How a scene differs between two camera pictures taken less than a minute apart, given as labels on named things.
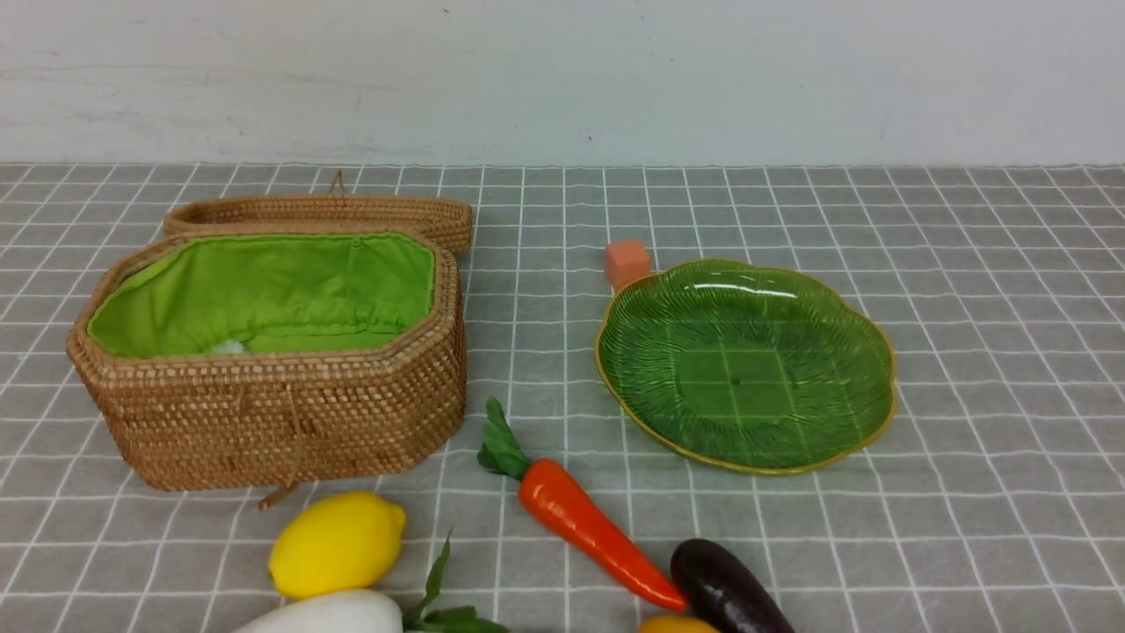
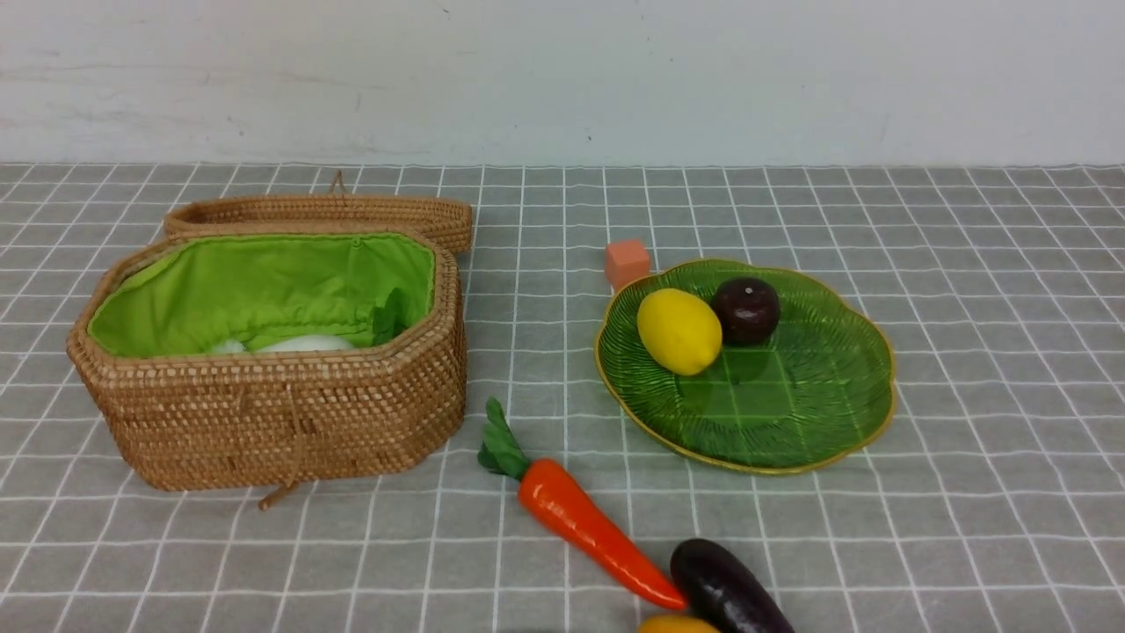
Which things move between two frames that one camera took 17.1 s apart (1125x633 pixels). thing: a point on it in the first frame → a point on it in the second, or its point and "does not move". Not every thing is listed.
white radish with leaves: (353, 610) → (388, 318)
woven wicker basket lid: (451, 219) does not move
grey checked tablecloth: (992, 500) does not move
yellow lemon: (342, 542) → (680, 331)
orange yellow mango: (675, 623) does not move
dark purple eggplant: (722, 592) does not move
